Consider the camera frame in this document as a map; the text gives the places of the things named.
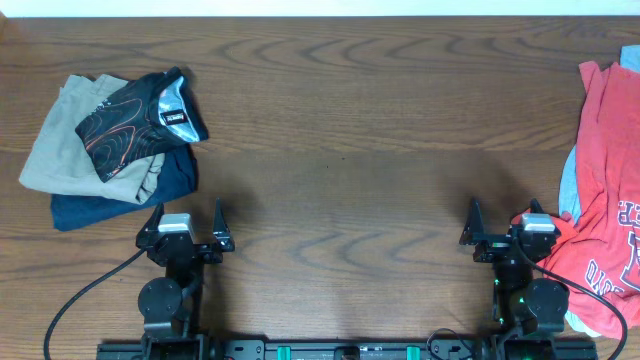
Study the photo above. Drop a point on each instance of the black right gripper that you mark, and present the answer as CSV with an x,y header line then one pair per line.
x,y
474,234

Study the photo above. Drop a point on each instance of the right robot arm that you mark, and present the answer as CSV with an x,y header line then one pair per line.
x,y
529,310

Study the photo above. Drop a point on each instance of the beige folded garment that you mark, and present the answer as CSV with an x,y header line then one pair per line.
x,y
58,162

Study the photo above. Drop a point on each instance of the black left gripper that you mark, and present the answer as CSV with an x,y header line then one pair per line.
x,y
221,239

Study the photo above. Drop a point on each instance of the light blue t-shirt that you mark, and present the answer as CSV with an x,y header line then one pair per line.
x,y
568,199

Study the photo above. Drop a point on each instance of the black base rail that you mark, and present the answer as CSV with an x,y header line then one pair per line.
x,y
434,349

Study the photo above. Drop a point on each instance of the black orange patterned shirt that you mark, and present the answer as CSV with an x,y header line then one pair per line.
x,y
152,115

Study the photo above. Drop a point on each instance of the red soccer t-shirt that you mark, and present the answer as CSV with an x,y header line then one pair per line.
x,y
600,251

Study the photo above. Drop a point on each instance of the navy blue folded garment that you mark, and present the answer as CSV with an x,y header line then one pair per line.
x,y
177,177

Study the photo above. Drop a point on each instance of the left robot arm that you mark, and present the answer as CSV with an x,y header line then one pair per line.
x,y
170,304

